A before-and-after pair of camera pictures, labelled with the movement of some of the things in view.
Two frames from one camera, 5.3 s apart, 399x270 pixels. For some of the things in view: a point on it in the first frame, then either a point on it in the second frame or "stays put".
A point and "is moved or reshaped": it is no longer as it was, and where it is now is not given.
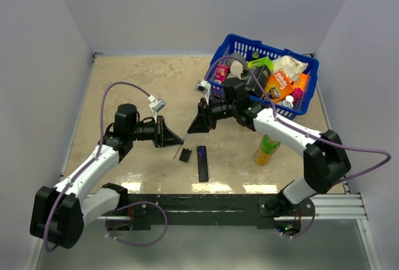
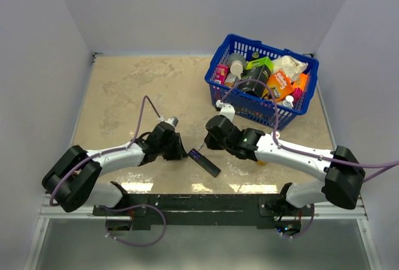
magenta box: (297, 93) stays put
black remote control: (203, 173) is moved or reshaped
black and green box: (261, 68) stays put
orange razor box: (278, 86) stays put
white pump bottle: (288, 100) stays put
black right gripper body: (214, 111) to (214, 144)
